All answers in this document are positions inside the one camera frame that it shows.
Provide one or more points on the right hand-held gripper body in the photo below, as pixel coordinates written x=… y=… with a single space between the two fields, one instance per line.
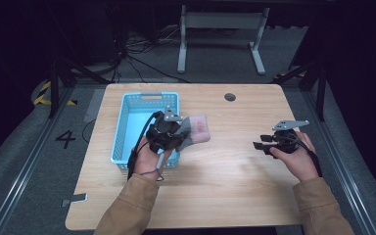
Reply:
x=285 y=138

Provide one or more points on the grey metal table frame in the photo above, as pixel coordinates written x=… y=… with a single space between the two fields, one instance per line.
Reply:
x=220 y=20

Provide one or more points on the person's left hand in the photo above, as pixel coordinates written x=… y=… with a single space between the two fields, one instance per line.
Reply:
x=148 y=161

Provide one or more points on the aluminium floor rail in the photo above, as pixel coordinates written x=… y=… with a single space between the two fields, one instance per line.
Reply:
x=26 y=169
x=342 y=176

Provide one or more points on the black metal stand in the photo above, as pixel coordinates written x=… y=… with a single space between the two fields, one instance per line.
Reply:
x=320 y=88
x=55 y=88

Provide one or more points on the person's right hand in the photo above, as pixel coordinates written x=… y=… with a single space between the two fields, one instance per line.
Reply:
x=298 y=161

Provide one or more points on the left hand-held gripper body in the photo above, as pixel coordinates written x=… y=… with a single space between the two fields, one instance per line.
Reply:
x=163 y=132

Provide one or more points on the light blue plastic basket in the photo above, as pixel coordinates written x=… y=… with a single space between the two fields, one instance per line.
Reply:
x=133 y=117

